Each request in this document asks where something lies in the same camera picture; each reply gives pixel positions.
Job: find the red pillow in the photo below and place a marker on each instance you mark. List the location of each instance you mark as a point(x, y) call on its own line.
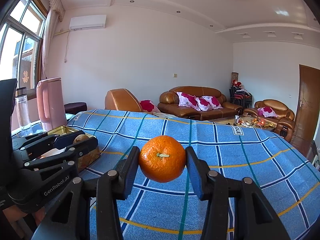
point(147, 105)

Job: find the cluttered coffee table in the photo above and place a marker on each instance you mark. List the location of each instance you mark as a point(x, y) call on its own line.
point(247, 123)

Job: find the tall patterned ornament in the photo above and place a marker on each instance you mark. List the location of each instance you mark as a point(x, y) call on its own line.
point(235, 77)

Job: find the small yellow potato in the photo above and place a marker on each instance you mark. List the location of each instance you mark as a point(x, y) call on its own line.
point(81, 138)

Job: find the pink electric kettle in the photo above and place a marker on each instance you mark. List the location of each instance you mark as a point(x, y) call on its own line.
point(52, 100)

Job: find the pink curtain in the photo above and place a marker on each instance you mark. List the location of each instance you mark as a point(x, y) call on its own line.
point(51, 40)

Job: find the brown leather armchair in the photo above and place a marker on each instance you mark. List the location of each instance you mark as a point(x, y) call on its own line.
point(285, 117)
point(122, 100)

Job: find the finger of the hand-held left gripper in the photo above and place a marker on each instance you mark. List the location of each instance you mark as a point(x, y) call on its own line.
point(65, 137)
point(87, 145)

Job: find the brown leather three-seat sofa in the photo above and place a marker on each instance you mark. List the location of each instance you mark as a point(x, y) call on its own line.
point(170, 102)

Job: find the gold rectangular tin box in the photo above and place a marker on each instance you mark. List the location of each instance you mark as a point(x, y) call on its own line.
point(90, 155)

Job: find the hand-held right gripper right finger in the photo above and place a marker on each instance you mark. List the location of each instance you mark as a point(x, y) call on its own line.
point(195, 175)

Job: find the brown wooden door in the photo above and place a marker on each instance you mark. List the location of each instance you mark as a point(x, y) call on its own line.
point(306, 107)

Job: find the clear glass water bottle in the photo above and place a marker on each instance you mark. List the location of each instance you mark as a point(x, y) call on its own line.
point(22, 110)

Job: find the window with metal frame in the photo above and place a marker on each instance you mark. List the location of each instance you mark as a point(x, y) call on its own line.
point(20, 45)

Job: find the stacked dark chairs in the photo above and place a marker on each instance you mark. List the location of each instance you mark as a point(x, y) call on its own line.
point(240, 95)

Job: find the pink floral pillow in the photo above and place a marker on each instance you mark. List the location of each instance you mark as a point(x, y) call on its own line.
point(212, 101)
point(267, 111)
point(186, 100)

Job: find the dark round stool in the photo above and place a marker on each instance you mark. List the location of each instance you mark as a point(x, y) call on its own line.
point(75, 107)

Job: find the orange mandarin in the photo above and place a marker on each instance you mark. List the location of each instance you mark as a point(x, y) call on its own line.
point(162, 158)

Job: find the white wall air conditioner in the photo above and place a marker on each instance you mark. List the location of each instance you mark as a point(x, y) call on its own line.
point(87, 21)

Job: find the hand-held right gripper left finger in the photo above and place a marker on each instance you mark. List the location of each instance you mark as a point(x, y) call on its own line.
point(130, 172)

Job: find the blue checked tablecloth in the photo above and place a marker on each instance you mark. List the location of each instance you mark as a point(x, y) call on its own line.
point(225, 150)

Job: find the person's left hand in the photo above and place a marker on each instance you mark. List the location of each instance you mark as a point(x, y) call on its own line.
point(12, 220)

